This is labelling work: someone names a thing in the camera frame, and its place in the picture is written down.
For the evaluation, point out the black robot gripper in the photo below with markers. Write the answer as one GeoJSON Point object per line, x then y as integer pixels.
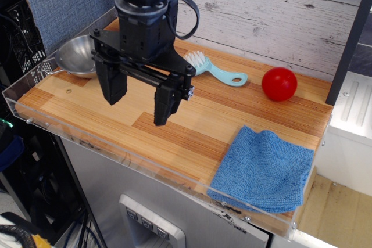
{"type": "Point", "coordinates": [143, 48]}

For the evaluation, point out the silver metal colander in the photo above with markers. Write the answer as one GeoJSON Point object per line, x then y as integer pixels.
{"type": "Point", "coordinates": [74, 57]}

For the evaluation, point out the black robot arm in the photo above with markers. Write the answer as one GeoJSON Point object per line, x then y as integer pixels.
{"type": "Point", "coordinates": [143, 48]}

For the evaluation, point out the blue microfiber towel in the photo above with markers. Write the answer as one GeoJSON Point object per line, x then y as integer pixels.
{"type": "Point", "coordinates": [262, 171]}

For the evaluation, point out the light blue dish brush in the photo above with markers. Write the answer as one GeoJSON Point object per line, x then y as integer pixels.
{"type": "Point", "coordinates": [203, 64]}

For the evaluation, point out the clear acrylic table guard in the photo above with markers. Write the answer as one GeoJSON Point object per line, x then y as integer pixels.
{"type": "Point", "coordinates": [186, 152]}

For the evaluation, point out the stainless steel cabinet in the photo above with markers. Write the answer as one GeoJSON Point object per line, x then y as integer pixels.
{"type": "Point", "coordinates": [132, 209]}

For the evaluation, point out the black plastic crate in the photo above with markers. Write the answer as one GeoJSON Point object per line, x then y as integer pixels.
{"type": "Point", "coordinates": [25, 40]}

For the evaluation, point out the red ball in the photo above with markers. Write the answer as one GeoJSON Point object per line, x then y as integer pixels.
{"type": "Point", "coordinates": [279, 84]}

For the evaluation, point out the white appliance with ridges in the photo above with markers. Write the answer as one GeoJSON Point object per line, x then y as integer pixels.
{"type": "Point", "coordinates": [344, 155]}

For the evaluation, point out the dark grey right post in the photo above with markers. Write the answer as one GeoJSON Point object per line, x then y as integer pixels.
{"type": "Point", "coordinates": [350, 47]}

